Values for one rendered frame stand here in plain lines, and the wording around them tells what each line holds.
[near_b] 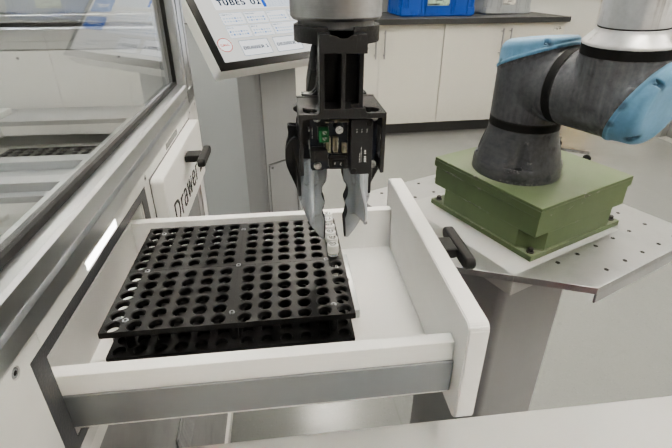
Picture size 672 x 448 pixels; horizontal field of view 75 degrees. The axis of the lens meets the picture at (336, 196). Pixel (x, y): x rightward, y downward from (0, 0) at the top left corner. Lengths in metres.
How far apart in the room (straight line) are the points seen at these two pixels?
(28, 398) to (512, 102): 0.70
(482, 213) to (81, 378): 0.64
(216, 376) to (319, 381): 0.09
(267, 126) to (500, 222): 0.86
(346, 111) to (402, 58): 3.21
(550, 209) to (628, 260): 0.17
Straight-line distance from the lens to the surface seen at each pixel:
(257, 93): 1.40
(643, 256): 0.89
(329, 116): 0.35
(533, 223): 0.76
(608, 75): 0.69
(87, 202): 0.46
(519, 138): 0.79
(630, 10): 0.69
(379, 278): 0.56
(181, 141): 0.78
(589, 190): 0.83
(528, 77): 0.76
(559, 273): 0.78
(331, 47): 0.34
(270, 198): 1.52
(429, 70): 3.65
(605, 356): 1.87
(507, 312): 0.88
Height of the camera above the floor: 1.17
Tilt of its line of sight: 26 degrees down
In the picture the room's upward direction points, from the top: straight up
